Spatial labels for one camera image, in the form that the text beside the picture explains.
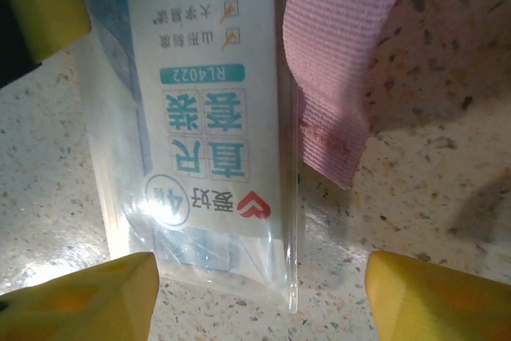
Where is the clear ruler set package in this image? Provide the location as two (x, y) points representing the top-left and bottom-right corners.
(53, 0), (300, 315)

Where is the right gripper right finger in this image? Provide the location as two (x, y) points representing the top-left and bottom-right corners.
(366, 251), (511, 341)

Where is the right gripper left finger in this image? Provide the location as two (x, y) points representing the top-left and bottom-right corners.
(0, 252), (160, 341)

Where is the pink school backpack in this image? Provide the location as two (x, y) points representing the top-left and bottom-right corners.
(281, 0), (426, 191)

